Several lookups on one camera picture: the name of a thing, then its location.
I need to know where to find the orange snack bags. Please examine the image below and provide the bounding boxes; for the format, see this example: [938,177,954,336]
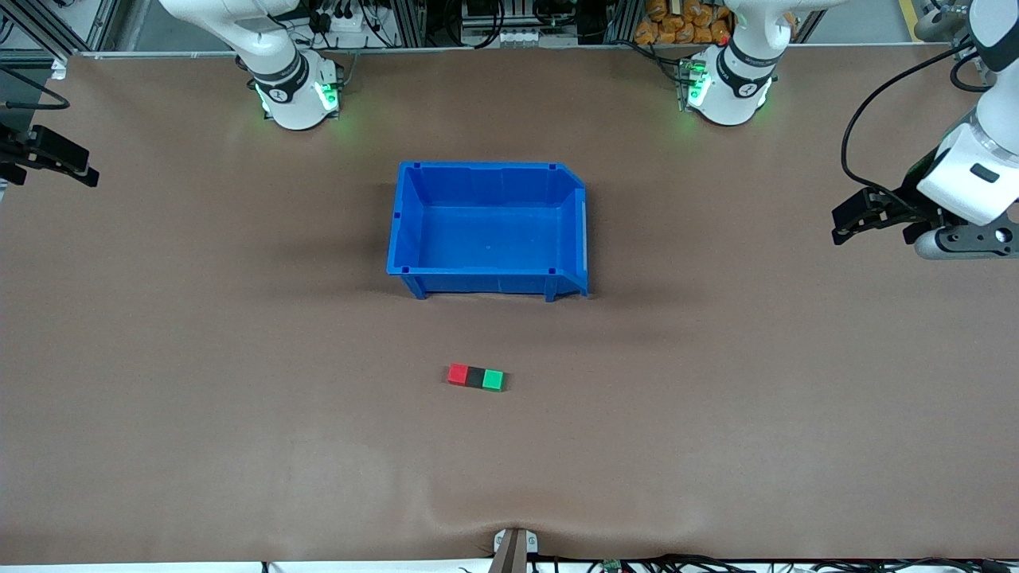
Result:
[634,0,731,45]

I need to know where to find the white power strip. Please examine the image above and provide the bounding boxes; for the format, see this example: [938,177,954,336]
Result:
[314,6,383,34]

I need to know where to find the brown table mat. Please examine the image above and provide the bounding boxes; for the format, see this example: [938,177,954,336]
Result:
[0,44,1019,566]

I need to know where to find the blue plastic storage bin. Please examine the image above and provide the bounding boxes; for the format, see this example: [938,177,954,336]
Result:
[387,162,590,302]

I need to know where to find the white terminal strip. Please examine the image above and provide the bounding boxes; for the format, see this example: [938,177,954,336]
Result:
[470,28,544,45]

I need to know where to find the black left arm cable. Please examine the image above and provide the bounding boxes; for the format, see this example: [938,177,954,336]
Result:
[841,36,976,212]

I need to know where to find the aluminium frame profile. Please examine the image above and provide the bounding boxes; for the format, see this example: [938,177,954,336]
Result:
[0,0,122,57]
[916,0,992,80]

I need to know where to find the aluminium frame post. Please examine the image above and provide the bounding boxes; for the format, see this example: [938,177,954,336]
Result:
[603,0,638,42]
[396,0,427,47]

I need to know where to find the black cable bundle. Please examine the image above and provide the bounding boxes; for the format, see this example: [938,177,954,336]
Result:
[458,553,1019,573]

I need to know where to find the camera stand post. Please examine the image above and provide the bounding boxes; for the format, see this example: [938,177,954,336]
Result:
[493,527,539,573]

